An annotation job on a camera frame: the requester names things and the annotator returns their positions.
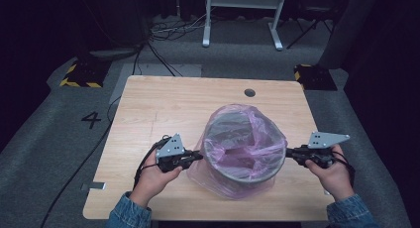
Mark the person's left hand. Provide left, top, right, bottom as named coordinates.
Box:
left=129, top=150, right=183, bottom=209

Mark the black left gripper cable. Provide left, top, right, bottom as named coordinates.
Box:
left=133, top=134, right=173, bottom=190

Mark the grey tape strip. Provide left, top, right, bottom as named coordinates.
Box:
left=80, top=181, right=107, bottom=192

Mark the grey round stand base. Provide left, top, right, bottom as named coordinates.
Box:
left=88, top=47, right=142, bottom=62

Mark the grey curtain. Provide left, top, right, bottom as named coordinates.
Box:
left=317, top=0, right=380, bottom=70

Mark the black tripod stand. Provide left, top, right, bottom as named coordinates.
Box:
left=285, top=18, right=334, bottom=51

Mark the long black floor cable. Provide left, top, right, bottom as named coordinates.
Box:
left=40, top=94, right=123, bottom=228

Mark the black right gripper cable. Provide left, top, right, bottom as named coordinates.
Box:
left=331, top=151, right=358, bottom=188

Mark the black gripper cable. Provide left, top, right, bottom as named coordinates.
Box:
left=331, top=151, right=358, bottom=188
left=133, top=134, right=173, bottom=190

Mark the black yellow striped base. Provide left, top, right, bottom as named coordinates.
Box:
left=59, top=59, right=112, bottom=89
left=293, top=63, right=339, bottom=91

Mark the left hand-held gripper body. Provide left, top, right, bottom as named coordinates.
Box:
left=155, top=132, right=190, bottom=173

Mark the tangled cable bundle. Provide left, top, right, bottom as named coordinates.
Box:
left=149, top=11, right=213, bottom=43

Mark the green ribbed trash bin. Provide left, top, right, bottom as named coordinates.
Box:
left=201, top=112, right=288, bottom=185

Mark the person's right hand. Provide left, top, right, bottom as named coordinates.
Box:
left=304, top=144, right=357, bottom=203

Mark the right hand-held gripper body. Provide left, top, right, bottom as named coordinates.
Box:
left=296, top=131, right=351, bottom=170

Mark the pink plastic bag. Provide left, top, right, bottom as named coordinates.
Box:
left=185, top=103, right=289, bottom=201

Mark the white metal desk frame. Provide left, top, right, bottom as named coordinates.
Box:
left=201, top=0, right=289, bottom=52

